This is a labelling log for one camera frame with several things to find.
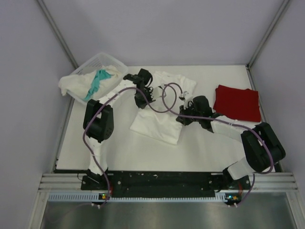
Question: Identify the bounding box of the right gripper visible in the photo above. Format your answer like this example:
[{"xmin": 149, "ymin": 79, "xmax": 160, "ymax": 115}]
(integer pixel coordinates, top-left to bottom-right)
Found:
[{"xmin": 177, "ymin": 102, "xmax": 203, "ymax": 126}]

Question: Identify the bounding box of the white peace flower t-shirt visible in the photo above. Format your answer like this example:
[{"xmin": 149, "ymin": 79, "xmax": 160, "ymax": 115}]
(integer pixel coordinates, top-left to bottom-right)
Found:
[{"xmin": 130, "ymin": 71, "xmax": 197, "ymax": 145}]

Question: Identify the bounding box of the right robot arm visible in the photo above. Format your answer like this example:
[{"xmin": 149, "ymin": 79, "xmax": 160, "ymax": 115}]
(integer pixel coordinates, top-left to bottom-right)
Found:
[{"xmin": 176, "ymin": 93, "xmax": 286, "ymax": 189}]

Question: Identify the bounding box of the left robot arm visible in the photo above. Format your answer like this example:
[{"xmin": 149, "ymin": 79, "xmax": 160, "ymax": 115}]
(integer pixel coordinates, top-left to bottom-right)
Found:
[{"xmin": 82, "ymin": 69, "xmax": 157, "ymax": 189}]

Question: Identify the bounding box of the teal cloth in basket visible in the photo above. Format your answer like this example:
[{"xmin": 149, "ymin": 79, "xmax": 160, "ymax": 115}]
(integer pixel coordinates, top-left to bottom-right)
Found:
[{"xmin": 84, "ymin": 69, "xmax": 112, "ymax": 101}]

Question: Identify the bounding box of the red folded t-shirt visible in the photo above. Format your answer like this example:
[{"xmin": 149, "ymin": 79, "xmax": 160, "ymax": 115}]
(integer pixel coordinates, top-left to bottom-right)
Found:
[{"xmin": 213, "ymin": 85, "xmax": 261, "ymax": 122}]

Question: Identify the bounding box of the white plastic basket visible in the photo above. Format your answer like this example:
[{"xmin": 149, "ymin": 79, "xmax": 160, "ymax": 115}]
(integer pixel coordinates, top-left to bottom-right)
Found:
[{"xmin": 59, "ymin": 52, "xmax": 128, "ymax": 104}]

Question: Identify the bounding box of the cream cloth in basket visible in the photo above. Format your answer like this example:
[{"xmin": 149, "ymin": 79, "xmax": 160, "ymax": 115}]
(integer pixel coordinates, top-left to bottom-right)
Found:
[{"xmin": 58, "ymin": 65, "xmax": 121, "ymax": 101}]

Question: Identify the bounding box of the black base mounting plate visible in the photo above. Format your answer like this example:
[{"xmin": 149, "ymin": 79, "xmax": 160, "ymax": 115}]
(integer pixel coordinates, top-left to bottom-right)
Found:
[{"xmin": 81, "ymin": 170, "xmax": 250, "ymax": 198}]

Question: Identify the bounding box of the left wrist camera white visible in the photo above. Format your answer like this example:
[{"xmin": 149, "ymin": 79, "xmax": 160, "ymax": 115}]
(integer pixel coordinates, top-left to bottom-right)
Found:
[{"xmin": 152, "ymin": 86, "xmax": 163, "ymax": 100}]

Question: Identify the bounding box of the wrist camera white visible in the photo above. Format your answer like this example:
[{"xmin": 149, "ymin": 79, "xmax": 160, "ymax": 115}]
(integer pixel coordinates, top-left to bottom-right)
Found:
[
  {"xmin": 152, "ymin": 86, "xmax": 163, "ymax": 100},
  {"xmin": 179, "ymin": 91, "xmax": 193, "ymax": 102}
]

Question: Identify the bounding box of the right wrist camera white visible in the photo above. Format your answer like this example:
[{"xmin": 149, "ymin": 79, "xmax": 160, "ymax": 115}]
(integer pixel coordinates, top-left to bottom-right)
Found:
[{"xmin": 179, "ymin": 91, "xmax": 193, "ymax": 102}]

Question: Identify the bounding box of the aluminium frame rail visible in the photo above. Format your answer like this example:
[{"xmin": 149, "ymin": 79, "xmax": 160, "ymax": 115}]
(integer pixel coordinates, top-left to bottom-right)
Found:
[{"xmin": 38, "ymin": 172, "xmax": 298, "ymax": 192}]

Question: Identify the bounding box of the grey slotted cable duct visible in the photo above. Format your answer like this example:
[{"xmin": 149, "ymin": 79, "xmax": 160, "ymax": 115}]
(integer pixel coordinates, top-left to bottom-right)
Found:
[{"xmin": 48, "ymin": 192, "xmax": 227, "ymax": 203}]

